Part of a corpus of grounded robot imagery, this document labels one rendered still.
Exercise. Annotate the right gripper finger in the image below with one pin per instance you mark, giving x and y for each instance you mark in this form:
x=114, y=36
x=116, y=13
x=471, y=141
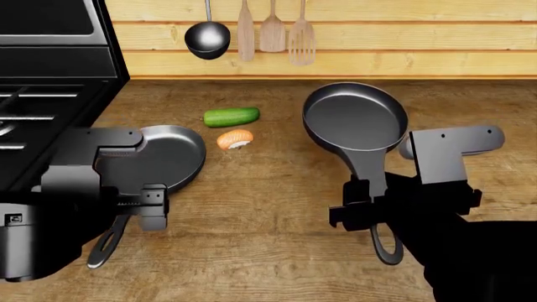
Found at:
x=350, y=207

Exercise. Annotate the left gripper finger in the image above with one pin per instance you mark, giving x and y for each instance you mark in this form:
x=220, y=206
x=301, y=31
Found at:
x=154, y=207

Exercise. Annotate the shallow black frying pan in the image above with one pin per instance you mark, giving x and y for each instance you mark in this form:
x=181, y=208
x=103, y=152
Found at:
x=176, y=154

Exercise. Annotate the deep black frying pan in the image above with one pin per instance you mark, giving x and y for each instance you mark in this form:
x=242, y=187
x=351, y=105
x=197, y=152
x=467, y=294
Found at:
x=356, y=119

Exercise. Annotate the salmon nigiri sushi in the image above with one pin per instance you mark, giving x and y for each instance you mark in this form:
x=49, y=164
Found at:
x=234, y=138

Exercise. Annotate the green cucumber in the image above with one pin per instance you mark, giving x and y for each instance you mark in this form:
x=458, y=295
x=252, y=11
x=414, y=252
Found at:
x=230, y=117

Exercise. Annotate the black kitchen stove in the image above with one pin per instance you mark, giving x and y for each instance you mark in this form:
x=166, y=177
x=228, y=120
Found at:
x=50, y=63

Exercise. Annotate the wooden slotted spatula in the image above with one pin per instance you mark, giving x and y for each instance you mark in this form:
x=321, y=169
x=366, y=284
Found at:
x=302, y=41

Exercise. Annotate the black metal ladle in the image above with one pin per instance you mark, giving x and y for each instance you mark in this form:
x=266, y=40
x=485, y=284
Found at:
x=207, y=39

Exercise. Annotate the wooden solid spatula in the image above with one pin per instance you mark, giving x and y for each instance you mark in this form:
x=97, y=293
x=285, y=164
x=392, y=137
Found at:
x=272, y=34

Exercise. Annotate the narrow wooden spoon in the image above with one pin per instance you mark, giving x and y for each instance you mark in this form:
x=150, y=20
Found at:
x=246, y=34

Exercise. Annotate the left grey camera mount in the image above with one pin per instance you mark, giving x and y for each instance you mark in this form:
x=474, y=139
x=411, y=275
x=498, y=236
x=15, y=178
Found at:
x=96, y=151

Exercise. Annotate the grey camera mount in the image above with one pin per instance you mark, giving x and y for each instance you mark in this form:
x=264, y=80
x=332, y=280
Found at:
x=96, y=151
x=444, y=154

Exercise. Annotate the right grey camera mount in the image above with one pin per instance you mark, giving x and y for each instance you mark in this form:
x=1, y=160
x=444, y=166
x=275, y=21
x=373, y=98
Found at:
x=444, y=154

